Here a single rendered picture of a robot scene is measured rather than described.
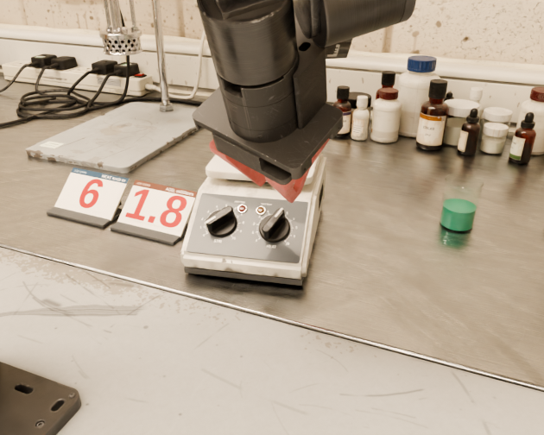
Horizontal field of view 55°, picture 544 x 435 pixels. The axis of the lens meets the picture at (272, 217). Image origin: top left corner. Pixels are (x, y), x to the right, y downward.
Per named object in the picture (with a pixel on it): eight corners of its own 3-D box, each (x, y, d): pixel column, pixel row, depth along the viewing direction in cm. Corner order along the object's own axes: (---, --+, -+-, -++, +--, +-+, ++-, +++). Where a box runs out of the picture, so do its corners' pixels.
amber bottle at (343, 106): (330, 130, 94) (332, 84, 90) (349, 131, 93) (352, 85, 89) (331, 137, 91) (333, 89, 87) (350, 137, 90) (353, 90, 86)
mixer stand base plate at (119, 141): (126, 173, 77) (124, 167, 76) (22, 154, 83) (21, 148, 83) (218, 116, 101) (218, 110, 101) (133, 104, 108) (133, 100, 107)
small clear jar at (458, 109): (463, 149, 85) (470, 110, 82) (431, 141, 89) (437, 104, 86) (477, 141, 89) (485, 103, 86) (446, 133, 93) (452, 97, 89)
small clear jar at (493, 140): (508, 154, 84) (514, 129, 82) (486, 156, 83) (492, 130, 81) (494, 146, 87) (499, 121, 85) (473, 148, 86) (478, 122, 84)
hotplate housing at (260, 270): (305, 291, 52) (307, 221, 48) (180, 276, 54) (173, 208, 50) (326, 194, 71) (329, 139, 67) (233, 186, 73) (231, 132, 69)
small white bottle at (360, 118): (358, 134, 92) (362, 93, 88) (370, 138, 90) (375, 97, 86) (347, 137, 90) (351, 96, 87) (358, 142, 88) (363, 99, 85)
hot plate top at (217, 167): (311, 185, 55) (312, 178, 54) (202, 177, 57) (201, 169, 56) (323, 146, 65) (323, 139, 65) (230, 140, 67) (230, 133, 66)
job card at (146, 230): (173, 245, 59) (169, 213, 57) (110, 230, 62) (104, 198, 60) (200, 221, 64) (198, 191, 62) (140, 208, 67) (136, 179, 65)
